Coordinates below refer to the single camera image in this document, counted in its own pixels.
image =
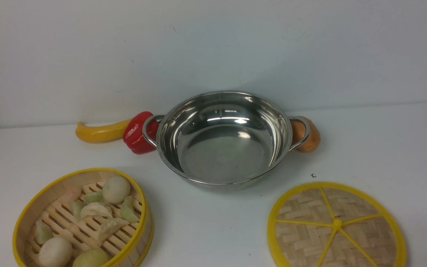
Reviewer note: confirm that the bamboo steamer lid yellow rim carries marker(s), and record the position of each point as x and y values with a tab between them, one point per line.
324	224

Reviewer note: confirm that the white bun lower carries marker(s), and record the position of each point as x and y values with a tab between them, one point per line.
56	252

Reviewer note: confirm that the green dumpling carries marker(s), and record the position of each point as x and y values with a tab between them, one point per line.
127	211
43	232

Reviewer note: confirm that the yellowish green bun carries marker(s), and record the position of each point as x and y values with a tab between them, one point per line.
95	257

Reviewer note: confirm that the beige dumpling lower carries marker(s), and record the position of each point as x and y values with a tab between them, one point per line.
108	228

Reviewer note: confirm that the red toy bell pepper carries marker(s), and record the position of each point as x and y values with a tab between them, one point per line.
133	136

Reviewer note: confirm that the green dumpling left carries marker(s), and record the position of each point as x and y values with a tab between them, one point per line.
43	232

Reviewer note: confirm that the white bun upper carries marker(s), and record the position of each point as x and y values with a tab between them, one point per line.
115	190

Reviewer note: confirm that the yellow toy banana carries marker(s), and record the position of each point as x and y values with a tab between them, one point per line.
101	134

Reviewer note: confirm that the green dumpling right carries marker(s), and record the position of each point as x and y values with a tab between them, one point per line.
127	211

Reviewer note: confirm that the bamboo steamer basket yellow rim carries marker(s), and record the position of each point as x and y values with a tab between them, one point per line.
128	247

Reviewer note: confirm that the white dumpling centre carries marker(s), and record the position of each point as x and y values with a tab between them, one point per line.
96	209

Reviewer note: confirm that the orange toy potato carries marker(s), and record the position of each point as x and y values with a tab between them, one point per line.
310	139

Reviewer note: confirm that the stainless steel pot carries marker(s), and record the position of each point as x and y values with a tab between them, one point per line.
225	140

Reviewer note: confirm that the white bun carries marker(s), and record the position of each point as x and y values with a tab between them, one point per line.
56	252
115	190

